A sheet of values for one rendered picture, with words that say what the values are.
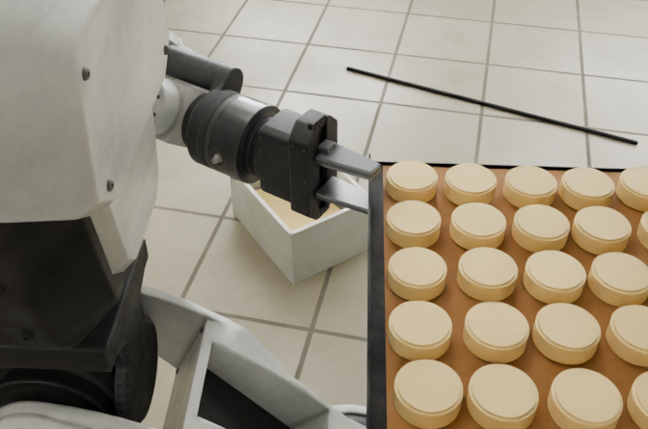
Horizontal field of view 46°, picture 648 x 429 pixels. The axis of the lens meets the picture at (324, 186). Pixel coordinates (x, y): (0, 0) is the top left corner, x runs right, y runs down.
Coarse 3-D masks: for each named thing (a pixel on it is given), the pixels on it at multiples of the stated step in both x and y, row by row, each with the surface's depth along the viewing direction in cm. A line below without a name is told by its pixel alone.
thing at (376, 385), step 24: (504, 168) 78; (552, 168) 78; (600, 168) 78; (384, 264) 68; (384, 288) 65; (384, 312) 63; (384, 336) 61; (384, 360) 59; (384, 384) 58; (384, 408) 56
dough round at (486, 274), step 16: (464, 256) 65; (480, 256) 65; (496, 256) 65; (464, 272) 64; (480, 272) 64; (496, 272) 64; (512, 272) 64; (464, 288) 64; (480, 288) 63; (496, 288) 63; (512, 288) 64
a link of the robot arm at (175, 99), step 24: (168, 72) 85; (192, 72) 83; (216, 72) 82; (240, 72) 83; (168, 96) 79; (192, 96) 82; (216, 96) 80; (168, 120) 80; (192, 120) 79; (192, 144) 80
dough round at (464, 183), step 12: (456, 168) 75; (468, 168) 75; (480, 168) 75; (456, 180) 73; (468, 180) 73; (480, 180) 73; (492, 180) 73; (444, 192) 75; (456, 192) 73; (468, 192) 72; (480, 192) 72; (492, 192) 73
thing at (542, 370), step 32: (384, 192) 75; (384, 224) 72; (448, 224) 72; (512, 224) 72; (384, 256) 68; (448, 256) 68; (512, 256) 68; (576, 256) 68; (640, 256) 68; (448, 288) 65; (608, 320) 62; (448, 352) 60; (608, 352) 60; (544, 384) 57; (544, 416) 55
